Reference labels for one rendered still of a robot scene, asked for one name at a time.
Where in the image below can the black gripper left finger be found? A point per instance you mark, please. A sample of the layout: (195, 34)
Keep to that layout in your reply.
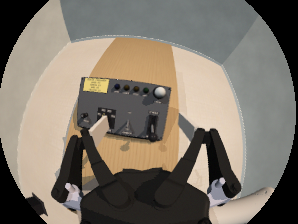
(65, 190)

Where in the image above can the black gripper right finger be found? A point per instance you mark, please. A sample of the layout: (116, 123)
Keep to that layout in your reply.
(223, 183)

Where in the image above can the dark grey control console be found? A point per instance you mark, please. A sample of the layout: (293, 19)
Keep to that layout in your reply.
(141, 106)

